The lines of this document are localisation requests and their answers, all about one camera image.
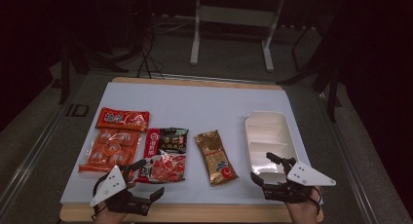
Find orange-red snack packet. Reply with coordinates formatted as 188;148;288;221
95;106;151;133

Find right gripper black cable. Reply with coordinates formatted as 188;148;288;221
310;186;323;217

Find metal floor strip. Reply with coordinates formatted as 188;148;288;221
142;71;272;86

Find white table mat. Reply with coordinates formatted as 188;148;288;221
60;82;324;205

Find metal floor rail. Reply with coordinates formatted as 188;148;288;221
316;92;381;224
0;98;71;212

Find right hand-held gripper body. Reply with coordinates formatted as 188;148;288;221
262;161;337;205

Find black metal stand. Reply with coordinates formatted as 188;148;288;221
57;35;131;105

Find person's right hand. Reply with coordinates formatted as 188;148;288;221
285;186;323;224

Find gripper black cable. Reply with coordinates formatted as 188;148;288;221
310;186;323;217
92;173;110;220

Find black floor bracket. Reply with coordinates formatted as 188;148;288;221
66;103;91;119

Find golden seasoning packet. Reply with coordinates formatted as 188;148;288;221
194;130;239;187

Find black floor cables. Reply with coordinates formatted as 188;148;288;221
135;28;167;80

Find white floor cable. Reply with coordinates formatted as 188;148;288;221
152;19;196;35

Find black and red seasoning packet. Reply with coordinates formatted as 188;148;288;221
134;127;190;185

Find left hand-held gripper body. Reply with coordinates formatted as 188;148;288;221
90;165;154;217

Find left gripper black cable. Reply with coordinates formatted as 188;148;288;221
92;173;110;220

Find person's left hand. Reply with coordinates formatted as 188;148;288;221
94;203;130;224

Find white divided plastic tray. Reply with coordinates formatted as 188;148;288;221
244;110;301;186

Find white desk frame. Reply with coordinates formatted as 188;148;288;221
189;0;286;73

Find clear bag of orange packs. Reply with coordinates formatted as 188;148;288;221
78;128;144;175

